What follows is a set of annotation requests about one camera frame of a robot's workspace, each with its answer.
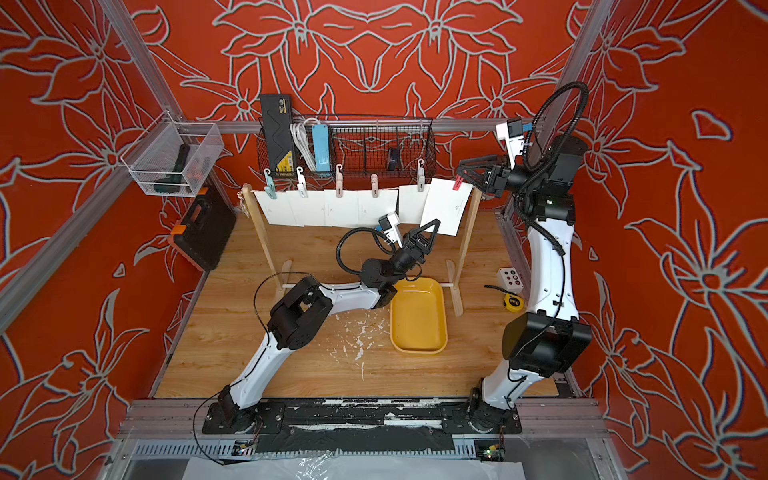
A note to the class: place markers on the yellow plastic tray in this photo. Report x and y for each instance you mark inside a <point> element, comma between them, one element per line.
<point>418,323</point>

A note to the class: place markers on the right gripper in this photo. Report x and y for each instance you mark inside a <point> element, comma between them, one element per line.
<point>496,180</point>

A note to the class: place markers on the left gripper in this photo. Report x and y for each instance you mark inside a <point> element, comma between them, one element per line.
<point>413,251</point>

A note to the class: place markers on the dark tool in bin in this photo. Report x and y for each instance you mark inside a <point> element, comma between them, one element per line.
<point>171,182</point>

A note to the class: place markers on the red clothespin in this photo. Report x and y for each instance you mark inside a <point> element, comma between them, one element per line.
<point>458,182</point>

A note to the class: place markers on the white button box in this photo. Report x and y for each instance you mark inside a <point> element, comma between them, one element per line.
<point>510,280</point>

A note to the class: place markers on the teal clothespin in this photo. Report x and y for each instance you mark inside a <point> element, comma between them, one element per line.
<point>270,187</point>

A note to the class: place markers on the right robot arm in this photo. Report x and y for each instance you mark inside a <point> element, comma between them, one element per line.
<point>549,337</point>

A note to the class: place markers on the pink clothespin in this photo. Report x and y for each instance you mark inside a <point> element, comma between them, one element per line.
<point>374,185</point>
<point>339,181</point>

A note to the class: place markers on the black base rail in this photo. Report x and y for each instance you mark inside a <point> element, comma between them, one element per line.
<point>451,415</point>

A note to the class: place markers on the dark object in basket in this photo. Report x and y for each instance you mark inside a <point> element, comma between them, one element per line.
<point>393,160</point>

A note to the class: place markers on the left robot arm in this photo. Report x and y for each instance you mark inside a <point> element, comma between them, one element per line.
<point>297,317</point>

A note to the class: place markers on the clear plastic bin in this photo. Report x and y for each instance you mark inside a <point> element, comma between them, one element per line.
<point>152,154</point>

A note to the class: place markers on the light blue power bank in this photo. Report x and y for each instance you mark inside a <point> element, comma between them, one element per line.
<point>321,145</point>

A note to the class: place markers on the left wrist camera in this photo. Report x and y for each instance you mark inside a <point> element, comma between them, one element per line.
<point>389,226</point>

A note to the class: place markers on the white postcard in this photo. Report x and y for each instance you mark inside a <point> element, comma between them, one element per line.
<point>371,208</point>
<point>309,208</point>
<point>446,204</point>
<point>411,203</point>
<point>341,211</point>
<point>277,209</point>

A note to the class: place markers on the black box in basket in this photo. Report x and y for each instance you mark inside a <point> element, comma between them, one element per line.
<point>277,119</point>

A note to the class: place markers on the black wire basket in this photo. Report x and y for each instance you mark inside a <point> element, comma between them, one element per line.
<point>360,144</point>

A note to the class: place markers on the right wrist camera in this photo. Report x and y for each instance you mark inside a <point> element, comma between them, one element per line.
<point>511,134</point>

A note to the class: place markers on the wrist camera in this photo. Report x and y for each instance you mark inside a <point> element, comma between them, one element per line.
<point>389,226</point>
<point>511,134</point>

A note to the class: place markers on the yellow tape measure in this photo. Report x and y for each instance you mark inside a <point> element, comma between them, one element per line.
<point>513,303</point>

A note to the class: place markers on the black orange tool case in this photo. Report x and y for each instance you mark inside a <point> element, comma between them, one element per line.
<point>203,233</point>

